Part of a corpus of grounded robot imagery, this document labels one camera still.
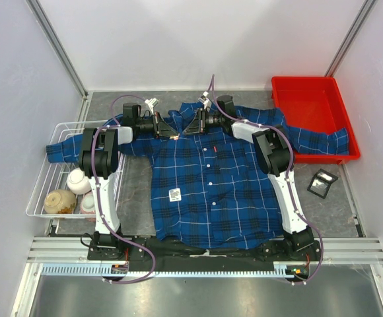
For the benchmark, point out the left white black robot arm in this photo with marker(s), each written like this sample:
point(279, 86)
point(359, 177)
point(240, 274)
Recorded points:
point(99, 159)

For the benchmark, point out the pink patterned ceramic bowl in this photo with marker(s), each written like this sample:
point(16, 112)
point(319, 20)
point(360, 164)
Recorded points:
point(87, 207)

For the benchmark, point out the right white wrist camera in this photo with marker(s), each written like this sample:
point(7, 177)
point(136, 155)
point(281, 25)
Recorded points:
point(204, 99)

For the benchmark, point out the white ceramic bowl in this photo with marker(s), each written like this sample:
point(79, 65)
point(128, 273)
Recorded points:
point(77, 182)

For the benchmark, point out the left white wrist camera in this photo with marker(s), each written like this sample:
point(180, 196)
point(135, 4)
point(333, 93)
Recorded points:
point(151, 103)

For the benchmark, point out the blue plaid shirt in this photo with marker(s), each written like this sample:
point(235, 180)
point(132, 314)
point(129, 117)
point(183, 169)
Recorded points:
point(207, 190)

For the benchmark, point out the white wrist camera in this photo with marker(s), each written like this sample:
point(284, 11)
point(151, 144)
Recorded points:
point(204, 99)
point(151, 103)

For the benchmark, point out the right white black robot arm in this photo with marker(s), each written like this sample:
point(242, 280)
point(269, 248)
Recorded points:
point(274, 155)

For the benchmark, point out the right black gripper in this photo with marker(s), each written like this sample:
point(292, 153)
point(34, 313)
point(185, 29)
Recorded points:
point(197, 125)

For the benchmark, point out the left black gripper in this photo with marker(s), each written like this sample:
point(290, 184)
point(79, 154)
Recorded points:
point(160, 129)

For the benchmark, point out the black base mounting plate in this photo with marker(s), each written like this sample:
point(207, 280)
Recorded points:
point(173, 254)

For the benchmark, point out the aluminium slotted rail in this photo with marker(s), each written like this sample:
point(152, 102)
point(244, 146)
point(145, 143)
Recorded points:
point(114, 271)

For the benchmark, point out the beige ceramic bowl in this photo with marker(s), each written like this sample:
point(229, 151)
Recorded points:
point(60, 202)

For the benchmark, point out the black brooch box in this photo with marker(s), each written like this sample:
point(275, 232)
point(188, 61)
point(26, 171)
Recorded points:
point(321, 182)

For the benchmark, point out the red plastic bin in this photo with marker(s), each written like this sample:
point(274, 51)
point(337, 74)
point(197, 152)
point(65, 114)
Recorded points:
point(315, 104)

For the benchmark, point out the white wire dish rack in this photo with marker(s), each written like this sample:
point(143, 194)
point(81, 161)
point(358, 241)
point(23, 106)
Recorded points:
point(53, 176)

